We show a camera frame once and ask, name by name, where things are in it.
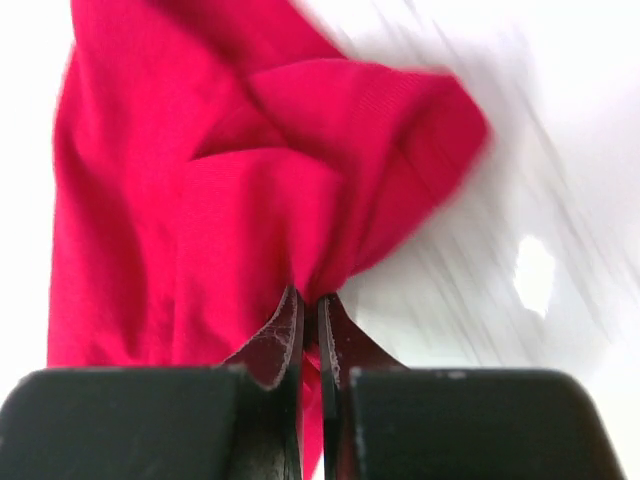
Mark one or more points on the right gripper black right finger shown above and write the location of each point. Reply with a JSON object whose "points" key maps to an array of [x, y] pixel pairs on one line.
{"points": [[384, 420]]}

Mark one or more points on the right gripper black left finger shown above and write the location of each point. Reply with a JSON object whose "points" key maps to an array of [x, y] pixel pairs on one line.
{"points": [[238, 420]]}

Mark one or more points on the red t shirt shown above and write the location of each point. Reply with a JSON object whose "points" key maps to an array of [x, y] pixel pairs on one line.
{"points": [[210, 154]]}

